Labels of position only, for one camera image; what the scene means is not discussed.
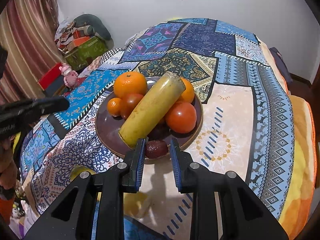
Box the yellow-green banana piece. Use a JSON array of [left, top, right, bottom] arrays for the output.
[[70, 165, 151, 218], [119, 72, 186, 148]]

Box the dark red grape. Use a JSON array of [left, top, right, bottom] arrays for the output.
[[145, 140, 168, 159]]

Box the red tomato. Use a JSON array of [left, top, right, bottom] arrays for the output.
[[120, 93, 144, 120], [165, 101, 197, 134]]

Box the smaller smooth orange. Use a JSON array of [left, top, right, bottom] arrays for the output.
[[178, 77, 195, 103]]

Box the large orange with stem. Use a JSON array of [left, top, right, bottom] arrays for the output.
[[113, 72, 148, 99]]

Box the person's left hand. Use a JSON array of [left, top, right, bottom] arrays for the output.
[[0, 138, 17, 190]]

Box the brown round plate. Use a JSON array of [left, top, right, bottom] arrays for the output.
[[95, 77, 203, 160]]

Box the red box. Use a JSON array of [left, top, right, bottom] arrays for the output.
[[38, 62, 65, 97]]

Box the pink plush toy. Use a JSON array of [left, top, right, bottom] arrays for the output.
[[59, 63, 78, 89]]

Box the patchwork blue bedspread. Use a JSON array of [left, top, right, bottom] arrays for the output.
[[20, 18, 295, 239]]

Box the small orange mandarin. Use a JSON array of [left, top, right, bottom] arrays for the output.
[[107, 98, 122, 117]]

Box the green storage box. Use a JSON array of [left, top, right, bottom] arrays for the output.
[[65, 36, 108, 71]]

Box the striped pink curtain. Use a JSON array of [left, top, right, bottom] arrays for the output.
[[1, 0, 63, 103]]

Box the dark green cushion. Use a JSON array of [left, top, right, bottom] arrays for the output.
[[74, 14, 112, 41]]

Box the orange yellow blanket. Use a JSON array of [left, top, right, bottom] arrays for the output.
[[257, 38, 317, 240]]

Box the dark bag by wall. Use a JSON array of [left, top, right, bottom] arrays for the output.
[[269, 47, 293, 85]]

